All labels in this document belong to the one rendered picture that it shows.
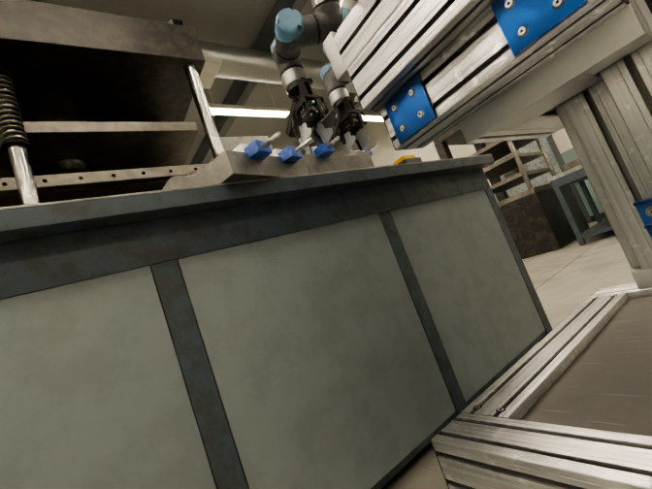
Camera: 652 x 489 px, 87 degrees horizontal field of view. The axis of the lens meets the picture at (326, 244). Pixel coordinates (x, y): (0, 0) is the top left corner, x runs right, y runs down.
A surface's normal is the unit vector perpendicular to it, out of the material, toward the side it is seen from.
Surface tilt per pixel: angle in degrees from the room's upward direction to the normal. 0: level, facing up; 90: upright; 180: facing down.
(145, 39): 90
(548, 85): 90
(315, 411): 90
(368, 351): 90
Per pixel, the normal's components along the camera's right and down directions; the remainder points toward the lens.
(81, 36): 0.53, -0.29
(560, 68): -0.79, 0.22
